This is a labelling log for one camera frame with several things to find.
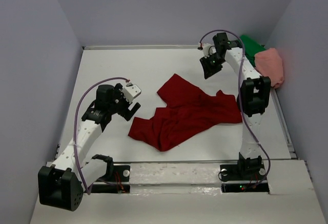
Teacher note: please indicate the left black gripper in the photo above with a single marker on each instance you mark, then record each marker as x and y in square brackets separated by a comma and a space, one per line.
[117, 93]

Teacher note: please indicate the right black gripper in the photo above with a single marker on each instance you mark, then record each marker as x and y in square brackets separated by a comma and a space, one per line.
[208, 70]

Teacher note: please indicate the red t shirt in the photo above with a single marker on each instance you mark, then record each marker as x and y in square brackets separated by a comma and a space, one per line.
[188, 111]

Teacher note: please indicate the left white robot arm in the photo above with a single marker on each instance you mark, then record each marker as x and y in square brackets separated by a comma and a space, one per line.
[63, 183]

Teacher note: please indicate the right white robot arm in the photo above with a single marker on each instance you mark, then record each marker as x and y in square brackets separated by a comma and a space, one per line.
[252, 100]

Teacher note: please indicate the green t shirt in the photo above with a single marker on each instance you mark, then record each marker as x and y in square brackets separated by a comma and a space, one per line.
[251, 48]

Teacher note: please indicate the pink t shirt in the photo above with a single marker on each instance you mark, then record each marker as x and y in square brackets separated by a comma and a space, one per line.
[269, 64]

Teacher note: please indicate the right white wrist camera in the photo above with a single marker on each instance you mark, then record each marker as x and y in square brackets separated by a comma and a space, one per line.
[206, 49]

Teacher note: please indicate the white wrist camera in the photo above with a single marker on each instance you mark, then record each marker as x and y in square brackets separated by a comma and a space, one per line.
[131, 91]
[206, 49]

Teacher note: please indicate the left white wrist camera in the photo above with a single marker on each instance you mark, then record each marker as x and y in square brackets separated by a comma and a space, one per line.
[131, 91]

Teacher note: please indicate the aluminium rail frame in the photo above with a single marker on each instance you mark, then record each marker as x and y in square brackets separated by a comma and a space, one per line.
[139, 47]

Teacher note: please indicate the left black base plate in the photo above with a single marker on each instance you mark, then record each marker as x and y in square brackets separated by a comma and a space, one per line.
[116, 183]

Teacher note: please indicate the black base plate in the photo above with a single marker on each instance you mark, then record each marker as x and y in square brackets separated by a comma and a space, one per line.
[116, 183]
[233, 182]

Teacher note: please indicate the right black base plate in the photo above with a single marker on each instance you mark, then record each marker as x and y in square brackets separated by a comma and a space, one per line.
[233, 182]

